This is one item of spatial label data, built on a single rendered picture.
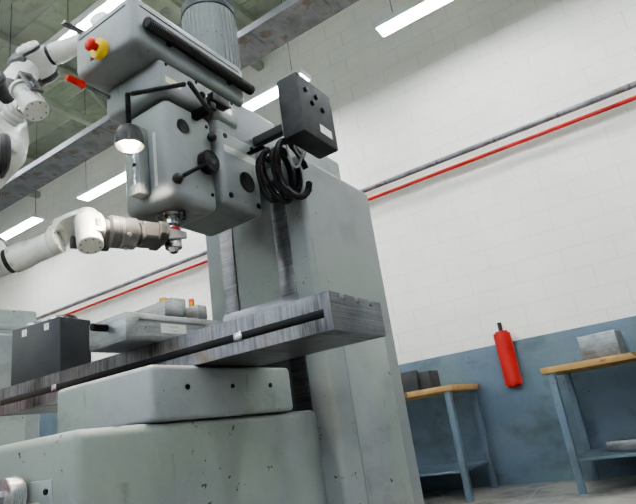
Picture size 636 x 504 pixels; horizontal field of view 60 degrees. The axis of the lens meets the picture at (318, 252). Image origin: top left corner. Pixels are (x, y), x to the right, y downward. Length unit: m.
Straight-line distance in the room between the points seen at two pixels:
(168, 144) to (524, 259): 4.30
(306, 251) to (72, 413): 0.82
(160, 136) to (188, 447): 0.84
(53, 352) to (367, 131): 5.17
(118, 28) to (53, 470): 1.15
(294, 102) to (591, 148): 4.20
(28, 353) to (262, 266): 0.78
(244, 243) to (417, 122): 4.54
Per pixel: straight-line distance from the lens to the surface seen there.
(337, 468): 1.69
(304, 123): 1.71
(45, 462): 1.22
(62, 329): 1.90
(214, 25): 2.15
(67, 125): 10.55
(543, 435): 5.39
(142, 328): 1.43
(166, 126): 1.66
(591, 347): 4.78
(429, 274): 5.75
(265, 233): 1.90
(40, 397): 1.84
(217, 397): 1.38
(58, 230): 1.61
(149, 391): 1.25
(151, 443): 1.25
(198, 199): 1.62
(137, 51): 1.72
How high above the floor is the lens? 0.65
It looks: 18 degrees up
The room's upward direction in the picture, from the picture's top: 9 degrees counter-clockwise
